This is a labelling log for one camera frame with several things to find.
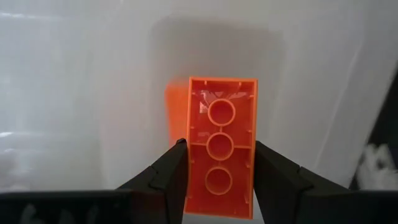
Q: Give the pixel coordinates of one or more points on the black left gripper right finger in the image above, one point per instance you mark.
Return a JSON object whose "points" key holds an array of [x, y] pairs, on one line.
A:
{"points": [[311, 205]]}

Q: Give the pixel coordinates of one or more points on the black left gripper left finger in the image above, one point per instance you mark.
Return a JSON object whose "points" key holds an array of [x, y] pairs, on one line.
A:
{"points": [[140, 205]]}

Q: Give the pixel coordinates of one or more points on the orange building block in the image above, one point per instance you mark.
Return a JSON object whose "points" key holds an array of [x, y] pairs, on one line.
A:
{"points": [[199, 174]]}

